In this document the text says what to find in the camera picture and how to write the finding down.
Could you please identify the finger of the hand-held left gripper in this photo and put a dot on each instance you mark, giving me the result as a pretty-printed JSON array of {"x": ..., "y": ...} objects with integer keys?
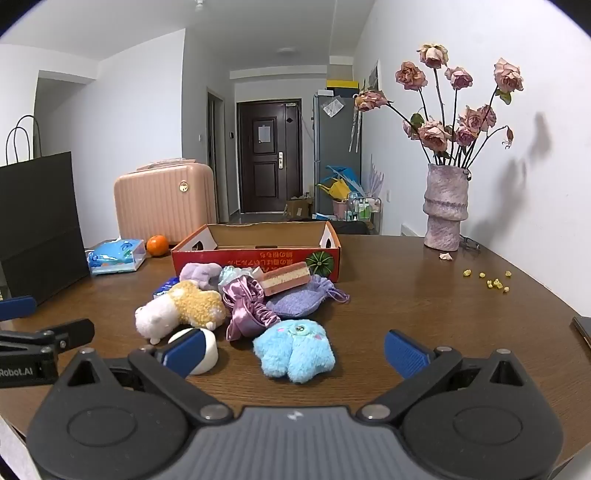
[
  {"x": 69, "y": 333},
  {"x": 16, "y": 308}
]

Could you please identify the pink bucket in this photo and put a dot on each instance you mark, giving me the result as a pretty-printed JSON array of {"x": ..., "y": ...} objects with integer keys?
[{"x": 339, "y": 208}]

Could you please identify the pink layered sponge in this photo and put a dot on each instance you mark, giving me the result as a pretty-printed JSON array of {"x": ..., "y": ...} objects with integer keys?
[{"x": 286, "y": 279}]

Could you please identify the clear folded umbrella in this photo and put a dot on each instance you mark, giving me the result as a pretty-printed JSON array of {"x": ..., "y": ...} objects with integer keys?
[{"x": 355, "y": 131}]

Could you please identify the orange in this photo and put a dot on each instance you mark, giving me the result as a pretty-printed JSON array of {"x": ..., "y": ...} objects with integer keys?
[{"x": 157, "y": 245}]

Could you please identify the lavender fluffy plush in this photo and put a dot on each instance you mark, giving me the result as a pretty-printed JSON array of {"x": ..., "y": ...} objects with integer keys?
[{"x": 198, "y": 274}]

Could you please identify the blue fluffy plush toy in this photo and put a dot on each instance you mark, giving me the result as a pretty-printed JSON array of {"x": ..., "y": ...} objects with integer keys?
[{"x": 295, "y": 350}]

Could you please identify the purple feather wall decor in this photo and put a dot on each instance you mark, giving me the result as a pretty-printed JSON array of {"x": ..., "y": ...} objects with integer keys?
[{"x": 376, "y": 180}]

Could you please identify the yellow and black box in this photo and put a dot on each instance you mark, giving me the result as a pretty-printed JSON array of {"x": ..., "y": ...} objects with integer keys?
[{"x": 342, "y": 84}]

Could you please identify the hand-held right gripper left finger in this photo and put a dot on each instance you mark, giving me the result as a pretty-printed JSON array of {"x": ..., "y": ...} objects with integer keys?
[{"x": 184, "y": 354}]

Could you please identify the open cardboard box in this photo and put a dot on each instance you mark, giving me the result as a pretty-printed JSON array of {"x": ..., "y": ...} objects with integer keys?
[{"x": 298, "y": 207}]

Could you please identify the dark brown door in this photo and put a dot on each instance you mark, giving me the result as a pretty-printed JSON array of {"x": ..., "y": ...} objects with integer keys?
[{"x": 268, "y": 170}]

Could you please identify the purple satin scrunchie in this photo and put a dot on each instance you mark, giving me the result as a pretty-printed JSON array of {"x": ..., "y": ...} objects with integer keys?
[{"x": 244, "y": 309}]

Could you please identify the black panel at left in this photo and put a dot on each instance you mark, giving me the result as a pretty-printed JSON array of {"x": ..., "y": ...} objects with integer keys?
[{"x": 39, "y": 226}]

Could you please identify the scattered yellow crumbs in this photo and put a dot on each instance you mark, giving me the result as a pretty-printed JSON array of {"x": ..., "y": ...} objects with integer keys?
[{"x": 496, "y": 282}]

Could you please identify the blue tissue pack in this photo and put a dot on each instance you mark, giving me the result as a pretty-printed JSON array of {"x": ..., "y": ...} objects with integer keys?
[{"x": 115, "y": 258}]

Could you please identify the dark phone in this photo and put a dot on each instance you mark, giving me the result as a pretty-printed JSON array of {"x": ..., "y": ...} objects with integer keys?
[{"x": 582, "y": 328}]

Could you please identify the small blue tissue packet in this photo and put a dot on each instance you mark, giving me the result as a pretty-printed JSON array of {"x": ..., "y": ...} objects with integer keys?
[{"x": 164, "y": 287}]

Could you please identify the white flat board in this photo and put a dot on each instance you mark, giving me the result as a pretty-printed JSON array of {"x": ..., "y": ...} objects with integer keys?
[{"x": 412, "y": 230}]

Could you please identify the red cardboard box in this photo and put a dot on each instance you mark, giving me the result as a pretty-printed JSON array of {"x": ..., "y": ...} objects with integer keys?
[{"x": 258, "y": 256}]

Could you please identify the grey refrigerator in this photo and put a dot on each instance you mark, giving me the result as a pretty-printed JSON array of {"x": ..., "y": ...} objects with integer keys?
[{"x": 332, "y": 147}]

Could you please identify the black eyeglasses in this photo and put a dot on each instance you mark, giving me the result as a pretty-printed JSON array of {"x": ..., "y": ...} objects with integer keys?
[{"x": 470, "y": 244}]

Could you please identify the pink textured vase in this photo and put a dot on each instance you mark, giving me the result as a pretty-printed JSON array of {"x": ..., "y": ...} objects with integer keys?
[{"x": 445, "y": 207}]

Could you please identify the yellow and white plush toy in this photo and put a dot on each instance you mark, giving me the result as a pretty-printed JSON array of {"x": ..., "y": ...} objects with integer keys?
[{"x": 184, "y": 307}]

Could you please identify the pink ribbed suitcase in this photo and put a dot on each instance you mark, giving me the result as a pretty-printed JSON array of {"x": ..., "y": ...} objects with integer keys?
[{"x": 164, "y": 203}]

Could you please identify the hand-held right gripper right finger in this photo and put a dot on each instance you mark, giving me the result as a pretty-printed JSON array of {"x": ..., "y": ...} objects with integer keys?
[{"x": 406, "y": 356}]

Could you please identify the white round squishy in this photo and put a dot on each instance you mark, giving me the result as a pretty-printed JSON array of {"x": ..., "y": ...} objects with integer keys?
[{"x": 210, "y": 353}]

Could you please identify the dried pink roses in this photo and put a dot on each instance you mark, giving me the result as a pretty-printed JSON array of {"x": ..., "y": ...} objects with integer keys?
[{"x": 434, "y": 131}]

